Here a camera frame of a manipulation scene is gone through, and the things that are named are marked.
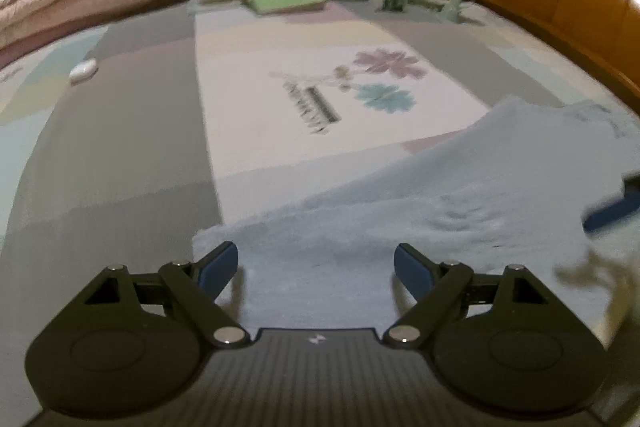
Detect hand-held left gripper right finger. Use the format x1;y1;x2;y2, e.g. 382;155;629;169
382;243;548;349

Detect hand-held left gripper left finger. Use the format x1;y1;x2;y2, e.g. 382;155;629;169
82;241;251;349

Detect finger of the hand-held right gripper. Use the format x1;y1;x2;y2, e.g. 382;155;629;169
582;174;640;235

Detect light grey sweatpants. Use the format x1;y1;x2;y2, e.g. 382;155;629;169
192;97;640;338

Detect white earbud case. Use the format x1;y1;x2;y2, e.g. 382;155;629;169
68;59;99;85

